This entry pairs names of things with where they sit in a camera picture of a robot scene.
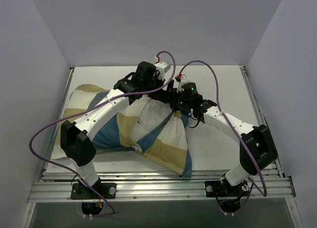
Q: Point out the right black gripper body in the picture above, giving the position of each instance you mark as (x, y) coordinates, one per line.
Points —
(172, 95)

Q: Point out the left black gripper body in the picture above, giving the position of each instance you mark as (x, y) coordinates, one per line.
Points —
(160, 95)

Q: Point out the blue beige checked pillowcase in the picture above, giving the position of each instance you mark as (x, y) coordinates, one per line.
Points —
(166, 144)

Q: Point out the white pillow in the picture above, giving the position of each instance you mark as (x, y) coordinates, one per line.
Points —
(149, 113)

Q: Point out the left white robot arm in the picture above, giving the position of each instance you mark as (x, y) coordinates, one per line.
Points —
(76, 137)

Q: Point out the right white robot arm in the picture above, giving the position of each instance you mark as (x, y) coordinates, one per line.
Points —
(257, 148)

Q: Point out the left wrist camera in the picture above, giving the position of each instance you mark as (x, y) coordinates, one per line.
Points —
(162, 67)

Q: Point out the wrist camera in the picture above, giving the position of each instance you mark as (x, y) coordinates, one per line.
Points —
(162, 67)
(181, 79)

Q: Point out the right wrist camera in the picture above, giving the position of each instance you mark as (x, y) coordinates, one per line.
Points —
(181, 79)

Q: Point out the right side aluminium rail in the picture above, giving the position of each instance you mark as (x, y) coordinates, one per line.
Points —
(258, 112)

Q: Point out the left side aluminium rail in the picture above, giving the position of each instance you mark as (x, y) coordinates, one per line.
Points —
(66, 92)

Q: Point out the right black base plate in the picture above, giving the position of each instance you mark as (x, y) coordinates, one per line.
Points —
(224, 189)

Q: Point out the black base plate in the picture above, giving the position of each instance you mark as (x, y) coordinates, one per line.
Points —
(224, 189)
(81, 192)

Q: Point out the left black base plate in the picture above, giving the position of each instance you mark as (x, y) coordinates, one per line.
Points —
(81, 192)

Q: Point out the aluminium mounting rail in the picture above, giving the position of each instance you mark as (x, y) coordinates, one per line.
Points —
(129, 187)

